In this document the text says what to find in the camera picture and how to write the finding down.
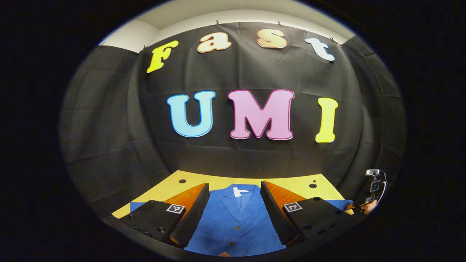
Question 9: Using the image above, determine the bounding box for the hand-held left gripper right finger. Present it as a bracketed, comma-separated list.
[260, 180, 359, 245]

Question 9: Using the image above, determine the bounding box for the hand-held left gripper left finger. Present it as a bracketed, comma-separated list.
[118, 182, 210, 249]

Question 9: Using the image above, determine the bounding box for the blue corduroy shirt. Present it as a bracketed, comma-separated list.
[129, 184, 354, 257]

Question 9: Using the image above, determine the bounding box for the black backdrop cloth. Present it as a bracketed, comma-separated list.
[59, 22, 406, 219]

